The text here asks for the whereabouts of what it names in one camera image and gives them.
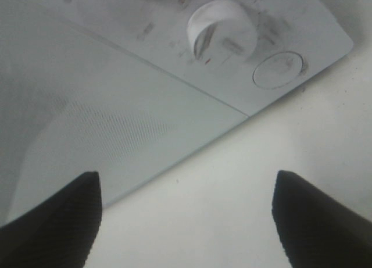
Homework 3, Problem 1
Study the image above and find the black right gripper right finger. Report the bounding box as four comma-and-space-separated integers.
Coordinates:
271, 170, 371, 267

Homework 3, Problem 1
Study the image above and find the white timer knob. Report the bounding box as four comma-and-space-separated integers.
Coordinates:
187, 0, 259, 62

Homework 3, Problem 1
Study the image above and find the white microwave door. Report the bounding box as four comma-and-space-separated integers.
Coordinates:
1, 21, 246, 223

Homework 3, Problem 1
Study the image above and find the round white door-release button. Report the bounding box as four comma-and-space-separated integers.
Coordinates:
252, 51, 304, 90

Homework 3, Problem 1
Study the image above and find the white microwave oven body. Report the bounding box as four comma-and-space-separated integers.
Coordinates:
19, 0, 353, 116

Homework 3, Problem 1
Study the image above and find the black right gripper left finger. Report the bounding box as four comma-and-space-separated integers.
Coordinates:
1, 171, 102, 267

